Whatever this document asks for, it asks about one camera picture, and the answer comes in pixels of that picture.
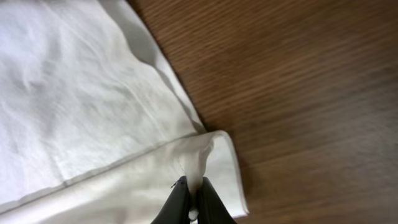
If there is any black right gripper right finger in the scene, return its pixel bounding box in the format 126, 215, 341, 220
196, 177, 236, 224

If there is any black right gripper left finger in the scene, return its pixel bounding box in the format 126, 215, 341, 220
151, 176, 190, 224

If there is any white t-shirt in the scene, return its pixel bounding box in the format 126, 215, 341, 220
1, 1, 249, 223

